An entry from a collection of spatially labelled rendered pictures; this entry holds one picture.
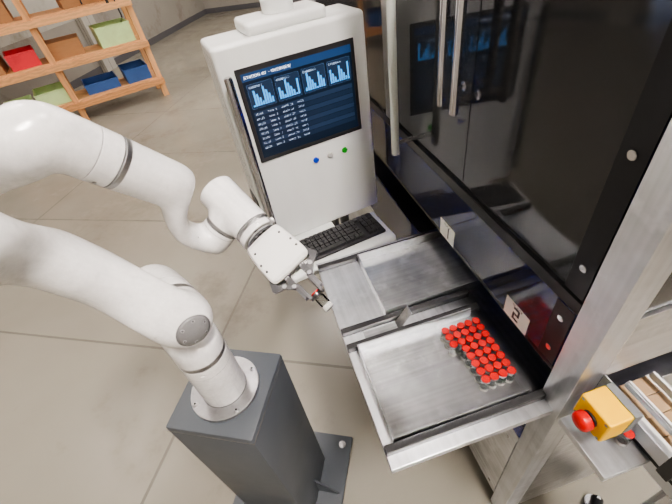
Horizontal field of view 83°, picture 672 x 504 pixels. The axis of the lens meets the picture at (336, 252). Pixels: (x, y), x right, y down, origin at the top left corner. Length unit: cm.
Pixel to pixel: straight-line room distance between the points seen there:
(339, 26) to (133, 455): 205
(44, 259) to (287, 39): 92
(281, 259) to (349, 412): 131
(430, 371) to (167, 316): 65
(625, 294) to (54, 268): 88
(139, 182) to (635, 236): 76
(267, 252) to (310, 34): 77
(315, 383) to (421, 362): 109
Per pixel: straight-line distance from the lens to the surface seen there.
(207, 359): 96
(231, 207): 82
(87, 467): 240
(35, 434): 269
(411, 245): 137
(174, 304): 79
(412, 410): 101
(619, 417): 94
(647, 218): 67
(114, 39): 660
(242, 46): 128
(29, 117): 66
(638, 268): 71
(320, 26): 135
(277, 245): 79
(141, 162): 70
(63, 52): 665
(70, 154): 67
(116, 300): 77
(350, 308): 119
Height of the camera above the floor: 180
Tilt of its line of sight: 42 degrees down
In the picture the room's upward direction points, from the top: 11 degrees counter-clockwise
